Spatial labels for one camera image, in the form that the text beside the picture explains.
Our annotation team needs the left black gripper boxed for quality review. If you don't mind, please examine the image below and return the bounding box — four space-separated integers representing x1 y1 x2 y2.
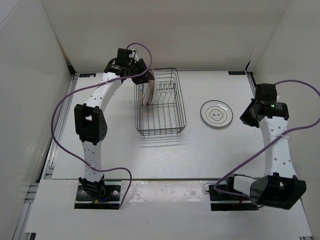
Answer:
126 58 155 85

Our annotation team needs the pink patterned plate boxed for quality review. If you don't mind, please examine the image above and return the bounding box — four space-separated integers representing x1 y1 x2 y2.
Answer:
141 83 151 106
147 69 157 106

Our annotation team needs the white plate with dark rim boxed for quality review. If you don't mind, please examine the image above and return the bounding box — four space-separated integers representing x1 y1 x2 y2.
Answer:
200 100 234 129

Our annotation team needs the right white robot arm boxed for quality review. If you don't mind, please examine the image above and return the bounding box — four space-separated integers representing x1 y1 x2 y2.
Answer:
224 99 307 210

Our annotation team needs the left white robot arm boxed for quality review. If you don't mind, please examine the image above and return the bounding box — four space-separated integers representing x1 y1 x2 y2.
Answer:
74 57 147 200

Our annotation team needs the right table label sticker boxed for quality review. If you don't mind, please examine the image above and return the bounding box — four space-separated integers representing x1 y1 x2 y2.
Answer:
228 71 246 76

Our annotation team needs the table label sticker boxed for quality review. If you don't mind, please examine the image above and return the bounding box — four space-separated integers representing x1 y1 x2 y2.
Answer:
228 71 246 76
78 73 97 78

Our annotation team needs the left table label sticker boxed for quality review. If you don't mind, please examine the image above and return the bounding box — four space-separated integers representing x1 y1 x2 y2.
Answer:
78 73 97 78

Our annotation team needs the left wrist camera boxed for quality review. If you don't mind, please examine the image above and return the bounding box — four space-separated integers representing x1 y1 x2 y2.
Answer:
114 48 139 67

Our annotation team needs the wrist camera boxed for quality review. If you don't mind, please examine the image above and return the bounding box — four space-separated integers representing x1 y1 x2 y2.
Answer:
114 48 139 67
254 83 278 102

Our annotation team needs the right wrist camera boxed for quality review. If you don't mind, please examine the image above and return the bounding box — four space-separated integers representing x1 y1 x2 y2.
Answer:
254 83 278 102

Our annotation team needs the metal wire dish rack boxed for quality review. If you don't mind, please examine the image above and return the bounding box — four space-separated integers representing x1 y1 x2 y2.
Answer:
134 67 187 137

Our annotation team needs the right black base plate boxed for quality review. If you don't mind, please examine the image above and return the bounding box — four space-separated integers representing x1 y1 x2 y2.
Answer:
203 182 260 212

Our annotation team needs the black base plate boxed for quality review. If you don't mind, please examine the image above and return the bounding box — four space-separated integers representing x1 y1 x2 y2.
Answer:
203 182 260 212
74 181 122 210

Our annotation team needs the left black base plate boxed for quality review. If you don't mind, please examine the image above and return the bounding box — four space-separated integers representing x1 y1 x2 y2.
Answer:
74 181 122 210

